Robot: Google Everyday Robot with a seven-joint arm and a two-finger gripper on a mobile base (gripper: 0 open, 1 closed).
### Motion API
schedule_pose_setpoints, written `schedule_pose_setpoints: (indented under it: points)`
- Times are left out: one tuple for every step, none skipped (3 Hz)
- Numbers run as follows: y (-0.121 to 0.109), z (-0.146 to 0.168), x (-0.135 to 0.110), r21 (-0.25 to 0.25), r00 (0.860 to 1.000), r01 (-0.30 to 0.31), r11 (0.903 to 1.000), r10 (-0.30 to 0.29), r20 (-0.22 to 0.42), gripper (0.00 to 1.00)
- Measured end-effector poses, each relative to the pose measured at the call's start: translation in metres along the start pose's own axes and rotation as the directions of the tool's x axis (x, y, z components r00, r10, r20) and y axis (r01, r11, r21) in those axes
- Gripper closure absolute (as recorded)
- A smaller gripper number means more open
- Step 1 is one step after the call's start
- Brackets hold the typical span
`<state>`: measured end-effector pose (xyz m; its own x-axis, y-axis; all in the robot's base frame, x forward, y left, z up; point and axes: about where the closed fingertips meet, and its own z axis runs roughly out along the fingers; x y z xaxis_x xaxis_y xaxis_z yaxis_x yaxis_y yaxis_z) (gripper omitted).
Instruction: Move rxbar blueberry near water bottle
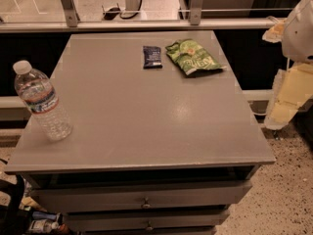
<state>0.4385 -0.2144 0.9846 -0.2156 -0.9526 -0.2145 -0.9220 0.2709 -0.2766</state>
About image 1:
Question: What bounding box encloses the drawer knob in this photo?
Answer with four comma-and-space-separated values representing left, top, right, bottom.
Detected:
145, 222, 154, 232
141, 198, 151, 210

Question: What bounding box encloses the clear plastic water bottle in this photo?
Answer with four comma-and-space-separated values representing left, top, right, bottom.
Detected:
13, 60, 72, 141

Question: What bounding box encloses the black bag on floor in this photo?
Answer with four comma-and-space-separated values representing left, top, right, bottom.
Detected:
0, 175, 28, 235

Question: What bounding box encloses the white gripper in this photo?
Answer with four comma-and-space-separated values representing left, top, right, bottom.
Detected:
262, 0, 313, 130

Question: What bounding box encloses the lower grey drawer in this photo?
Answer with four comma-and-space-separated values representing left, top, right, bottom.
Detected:
65, 209, 230, 232

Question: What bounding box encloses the grey drawer cabinet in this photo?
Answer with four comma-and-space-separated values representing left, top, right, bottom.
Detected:
6, 31, 275, 235

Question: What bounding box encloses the upper grey drawer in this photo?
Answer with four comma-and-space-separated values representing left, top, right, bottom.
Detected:
31, 180, 252, 212

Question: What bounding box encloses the lower drawer knob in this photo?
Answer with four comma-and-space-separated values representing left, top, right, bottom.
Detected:
145, 222, 154, 232

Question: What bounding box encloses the upper drawer knob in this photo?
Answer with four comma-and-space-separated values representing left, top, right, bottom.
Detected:
141, 198, 151, 210

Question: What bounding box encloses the green kettle chips bag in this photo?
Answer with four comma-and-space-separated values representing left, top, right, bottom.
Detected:
165, 39, 225, 75

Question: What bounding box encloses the white floor stand base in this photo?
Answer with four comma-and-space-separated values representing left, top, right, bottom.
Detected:
101, 0, 148, 22

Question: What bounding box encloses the grey metal railing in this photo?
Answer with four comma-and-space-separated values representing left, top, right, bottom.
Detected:
0, 0, 299, 33

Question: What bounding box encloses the blue rxbar blueberry wrapper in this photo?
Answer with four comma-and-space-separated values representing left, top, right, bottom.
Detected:
143, 46, 162, 69

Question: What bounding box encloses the grey drawer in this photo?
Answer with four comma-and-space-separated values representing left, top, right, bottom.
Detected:
65, 209, 230, 232
31, 180, 252, 212

